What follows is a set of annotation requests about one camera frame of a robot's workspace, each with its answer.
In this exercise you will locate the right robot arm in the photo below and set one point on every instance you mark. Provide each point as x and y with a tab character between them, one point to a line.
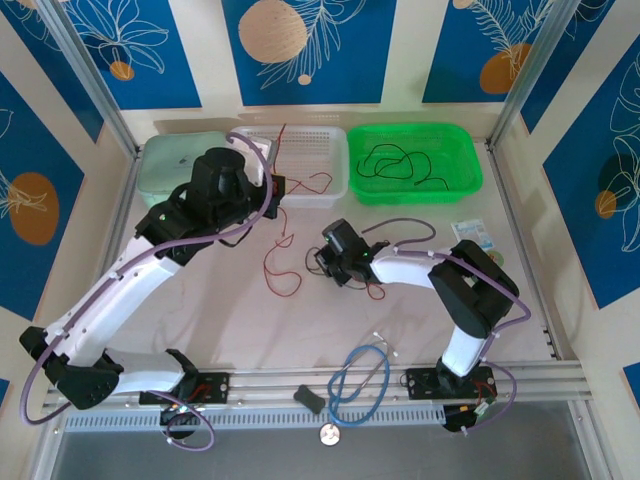
405	270

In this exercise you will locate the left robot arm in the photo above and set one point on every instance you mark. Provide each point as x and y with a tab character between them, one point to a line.
115	295

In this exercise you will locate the white plastic basket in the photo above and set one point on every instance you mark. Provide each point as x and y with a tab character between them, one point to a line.
310	150

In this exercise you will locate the mint green tray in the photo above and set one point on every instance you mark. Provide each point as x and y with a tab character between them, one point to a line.
160	160

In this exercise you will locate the blue stethoscope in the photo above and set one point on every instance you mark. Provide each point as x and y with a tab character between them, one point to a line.
385	370

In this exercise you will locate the white blue packet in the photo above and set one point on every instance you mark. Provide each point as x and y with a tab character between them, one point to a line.
467	231

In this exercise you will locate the small black plastic block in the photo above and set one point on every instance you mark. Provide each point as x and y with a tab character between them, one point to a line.
309	398

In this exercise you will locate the green plastic basket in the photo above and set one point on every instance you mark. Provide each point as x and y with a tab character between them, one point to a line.
465	165

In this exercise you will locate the small dark green bottle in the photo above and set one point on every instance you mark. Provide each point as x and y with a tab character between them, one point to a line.
497	256

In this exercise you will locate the grey metal shelf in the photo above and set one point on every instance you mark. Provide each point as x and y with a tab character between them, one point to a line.
400	460

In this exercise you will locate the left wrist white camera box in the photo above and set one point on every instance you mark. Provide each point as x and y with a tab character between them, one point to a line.
260	157

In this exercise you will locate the aluminium front rail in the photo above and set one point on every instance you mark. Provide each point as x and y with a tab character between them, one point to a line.
270	382

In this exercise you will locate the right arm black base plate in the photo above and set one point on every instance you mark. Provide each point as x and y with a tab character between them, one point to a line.
420	385

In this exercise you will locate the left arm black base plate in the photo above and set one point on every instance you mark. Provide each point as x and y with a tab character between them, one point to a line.
215	387

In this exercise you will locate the aluminium frame post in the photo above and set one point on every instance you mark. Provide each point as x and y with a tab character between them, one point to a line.
527	75
90	75

